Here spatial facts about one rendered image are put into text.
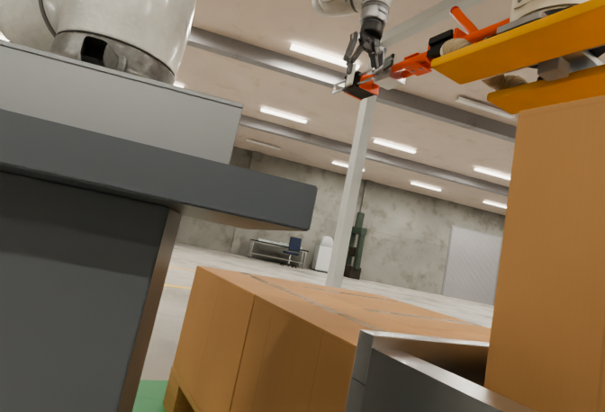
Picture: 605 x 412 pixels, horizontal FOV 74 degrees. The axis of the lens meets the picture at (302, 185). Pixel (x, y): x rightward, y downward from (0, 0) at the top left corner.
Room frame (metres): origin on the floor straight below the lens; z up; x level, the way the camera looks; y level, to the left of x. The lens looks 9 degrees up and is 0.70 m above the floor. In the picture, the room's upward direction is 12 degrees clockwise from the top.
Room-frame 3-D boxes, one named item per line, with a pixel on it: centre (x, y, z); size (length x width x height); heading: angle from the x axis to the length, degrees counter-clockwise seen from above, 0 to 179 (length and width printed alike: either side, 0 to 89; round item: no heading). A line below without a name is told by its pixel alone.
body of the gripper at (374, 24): (1.22, -0.12, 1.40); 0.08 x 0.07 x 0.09; 119
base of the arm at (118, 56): (0.51, 0.28, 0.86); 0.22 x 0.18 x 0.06; 17
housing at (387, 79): (1.11, -0.18, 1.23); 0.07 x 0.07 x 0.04; 30
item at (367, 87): (1.23, -0.12, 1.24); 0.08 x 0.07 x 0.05; 30
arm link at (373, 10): (1.22, -0.12, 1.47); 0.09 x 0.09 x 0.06
